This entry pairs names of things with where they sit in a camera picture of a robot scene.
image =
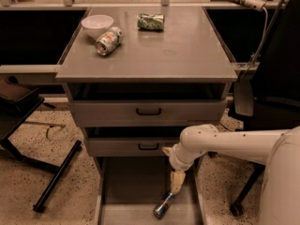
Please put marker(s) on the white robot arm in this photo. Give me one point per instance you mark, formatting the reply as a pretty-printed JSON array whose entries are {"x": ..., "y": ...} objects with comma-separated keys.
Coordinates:
[{"x": 277, "y": 150}]

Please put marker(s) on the middle grey drawer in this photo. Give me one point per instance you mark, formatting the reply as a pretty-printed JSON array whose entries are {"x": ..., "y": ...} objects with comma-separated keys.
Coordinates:
[{"x": 130, "y": 141}]

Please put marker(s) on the top grey drawer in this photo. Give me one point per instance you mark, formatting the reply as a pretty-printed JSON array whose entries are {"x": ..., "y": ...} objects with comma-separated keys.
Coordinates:
[{"x": 144, "y": 104}]

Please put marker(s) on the white orange soda can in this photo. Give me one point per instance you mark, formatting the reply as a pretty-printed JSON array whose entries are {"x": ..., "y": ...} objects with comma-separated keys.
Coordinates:
[{"x": 109, "y": 41}]

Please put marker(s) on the bottom grey drawer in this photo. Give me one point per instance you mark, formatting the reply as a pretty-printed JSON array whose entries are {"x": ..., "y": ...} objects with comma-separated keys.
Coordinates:
[{"x": 131, "y": 187}]

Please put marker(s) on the grey drawer cabinet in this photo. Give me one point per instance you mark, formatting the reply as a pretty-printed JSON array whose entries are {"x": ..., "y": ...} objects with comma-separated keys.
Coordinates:
[{"x": 186, "y": 51}]

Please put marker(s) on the white bowl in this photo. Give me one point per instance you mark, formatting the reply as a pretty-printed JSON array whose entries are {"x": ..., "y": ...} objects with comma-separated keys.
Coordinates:
[{"x": 94, "y": 26}]

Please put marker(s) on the blue silver redbull can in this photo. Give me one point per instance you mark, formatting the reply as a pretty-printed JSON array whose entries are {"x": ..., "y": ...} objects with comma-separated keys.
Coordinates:
[{"x": 162, "y": 207}]

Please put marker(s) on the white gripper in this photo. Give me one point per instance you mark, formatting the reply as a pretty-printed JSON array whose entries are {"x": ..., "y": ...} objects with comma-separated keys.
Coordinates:
[{"x": 175, "y": 163}]

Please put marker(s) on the green soda can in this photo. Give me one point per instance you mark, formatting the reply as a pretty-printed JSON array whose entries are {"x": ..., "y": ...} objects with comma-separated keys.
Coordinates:
[{"x": 154, "y": 22}]

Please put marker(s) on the grey drawer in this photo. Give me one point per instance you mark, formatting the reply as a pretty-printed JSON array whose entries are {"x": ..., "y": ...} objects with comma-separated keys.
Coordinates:
[
  {"x": 144, "y": 104},
  {"x": 130, "y": 141},
  {"x": 131, "y": 187}
]

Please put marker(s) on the black chair on left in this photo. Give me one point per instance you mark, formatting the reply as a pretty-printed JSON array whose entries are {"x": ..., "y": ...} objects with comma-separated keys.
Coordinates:
[{"x": 17, "y": 102}]

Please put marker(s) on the black office chair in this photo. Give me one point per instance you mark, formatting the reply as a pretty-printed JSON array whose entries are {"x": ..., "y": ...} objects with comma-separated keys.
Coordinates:
[{"x": 276, "y": 86}]

